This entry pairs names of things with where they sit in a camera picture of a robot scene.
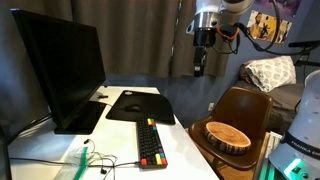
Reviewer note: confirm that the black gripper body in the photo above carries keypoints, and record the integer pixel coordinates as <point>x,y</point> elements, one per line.
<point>204,37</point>

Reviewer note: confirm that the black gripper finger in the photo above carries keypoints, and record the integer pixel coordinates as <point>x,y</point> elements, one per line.
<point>199,61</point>

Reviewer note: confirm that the black mouse mat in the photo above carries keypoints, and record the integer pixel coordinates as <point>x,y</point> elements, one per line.
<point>150,106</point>

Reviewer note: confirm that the narrow brown curtain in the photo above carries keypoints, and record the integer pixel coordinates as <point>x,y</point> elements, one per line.
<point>185,56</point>

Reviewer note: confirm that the yellow basketball poster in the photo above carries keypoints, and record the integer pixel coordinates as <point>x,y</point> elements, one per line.
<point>266,28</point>

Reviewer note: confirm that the brown plastic chair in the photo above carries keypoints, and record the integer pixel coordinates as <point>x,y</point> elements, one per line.
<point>243,106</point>

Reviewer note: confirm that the wide brown curtain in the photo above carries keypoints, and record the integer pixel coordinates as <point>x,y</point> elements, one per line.
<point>133,36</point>

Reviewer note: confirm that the patterned white pillow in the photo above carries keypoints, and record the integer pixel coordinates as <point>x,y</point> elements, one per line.
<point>271,71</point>

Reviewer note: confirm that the round wooden log slice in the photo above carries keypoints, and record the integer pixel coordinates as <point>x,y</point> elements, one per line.
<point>226,135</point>

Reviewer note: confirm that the black computer mouse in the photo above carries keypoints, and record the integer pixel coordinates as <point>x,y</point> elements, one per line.
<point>133,108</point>

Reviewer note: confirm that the purple poster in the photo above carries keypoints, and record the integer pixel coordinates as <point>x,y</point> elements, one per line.
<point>286,6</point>

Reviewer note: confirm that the grey bed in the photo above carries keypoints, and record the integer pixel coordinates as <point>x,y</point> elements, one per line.
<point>283,96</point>

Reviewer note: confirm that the black keyboard with colourful keys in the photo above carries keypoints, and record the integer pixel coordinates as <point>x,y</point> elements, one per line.
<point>150,143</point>

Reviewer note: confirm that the black boom bar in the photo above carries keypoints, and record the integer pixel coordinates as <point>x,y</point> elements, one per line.
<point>305,43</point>

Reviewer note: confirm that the small black table object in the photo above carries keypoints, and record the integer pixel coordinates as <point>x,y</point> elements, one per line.
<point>102,96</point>

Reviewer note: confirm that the white slatted rack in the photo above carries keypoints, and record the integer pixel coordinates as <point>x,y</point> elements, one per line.
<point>275,141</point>

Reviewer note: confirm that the black monitor stand base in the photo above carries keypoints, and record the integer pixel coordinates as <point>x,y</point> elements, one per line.
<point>83,118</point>

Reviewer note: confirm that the black computer monitor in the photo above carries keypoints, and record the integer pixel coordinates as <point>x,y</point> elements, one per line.
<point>63,63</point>

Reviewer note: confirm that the clear bag with green strip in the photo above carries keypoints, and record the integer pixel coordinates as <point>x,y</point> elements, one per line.
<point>75,165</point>

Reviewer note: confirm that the white wall socket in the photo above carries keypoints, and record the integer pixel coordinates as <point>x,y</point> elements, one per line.
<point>211,106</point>

